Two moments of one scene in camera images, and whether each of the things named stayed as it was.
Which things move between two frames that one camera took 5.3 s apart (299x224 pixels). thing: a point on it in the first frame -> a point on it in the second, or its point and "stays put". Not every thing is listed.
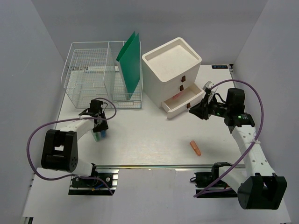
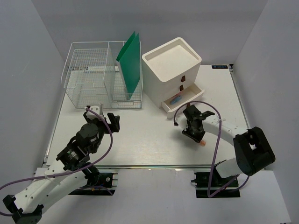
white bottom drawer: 181,102 stays put
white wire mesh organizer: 91,71 stays put
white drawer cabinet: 168,69 stays put
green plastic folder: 129,58 stays put
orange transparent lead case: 195,147 -> 202,143
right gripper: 202,109 -> 186,132
